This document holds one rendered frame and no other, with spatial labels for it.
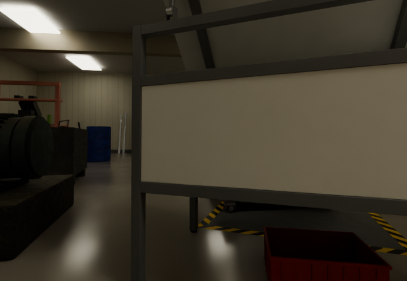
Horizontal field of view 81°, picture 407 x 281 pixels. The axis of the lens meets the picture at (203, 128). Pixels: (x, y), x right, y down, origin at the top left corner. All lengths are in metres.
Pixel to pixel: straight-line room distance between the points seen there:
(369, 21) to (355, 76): 0.55
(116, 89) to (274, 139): 8.81
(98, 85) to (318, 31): 8.80
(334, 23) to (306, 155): 0.70
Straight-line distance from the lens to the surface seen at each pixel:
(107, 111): 9.36
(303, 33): 1.28
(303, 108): 0.77
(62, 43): 6.30
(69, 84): 9.93
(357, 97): 0.79
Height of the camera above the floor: 0.57
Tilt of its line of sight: 2 degrees up
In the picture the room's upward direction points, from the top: straight up
